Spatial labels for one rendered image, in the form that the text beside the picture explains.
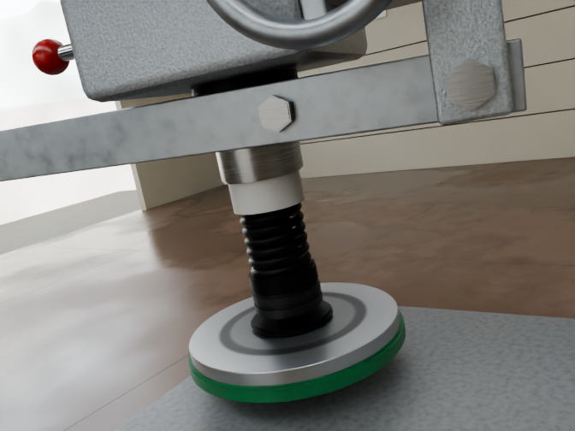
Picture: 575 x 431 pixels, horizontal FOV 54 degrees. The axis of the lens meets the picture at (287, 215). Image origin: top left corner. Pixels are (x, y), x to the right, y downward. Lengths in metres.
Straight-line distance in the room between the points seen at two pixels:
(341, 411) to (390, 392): 0.05
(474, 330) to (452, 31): 0.34
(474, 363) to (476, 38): 0.31
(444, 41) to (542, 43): 6.18
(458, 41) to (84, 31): 0.28
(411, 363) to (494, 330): 0.10
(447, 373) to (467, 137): 6.40
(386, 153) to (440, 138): 0.76
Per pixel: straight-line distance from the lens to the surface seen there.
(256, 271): 0.55
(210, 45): 0.43
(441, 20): 0.41
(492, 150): 6.85
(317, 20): 0.35
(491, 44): 0.41
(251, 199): 0.52
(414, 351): 0.61
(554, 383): 0.55
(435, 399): 0.53
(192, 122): 0.50
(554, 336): 0.63
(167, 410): 0.60
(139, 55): 0.46
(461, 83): 0.40
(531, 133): 6.70
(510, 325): 0.65
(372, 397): 0.54
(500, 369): 0.57
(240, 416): 0.55
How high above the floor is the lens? 1.12
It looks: 11 degrees down
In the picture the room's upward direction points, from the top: 11 degrees counter-clockwise
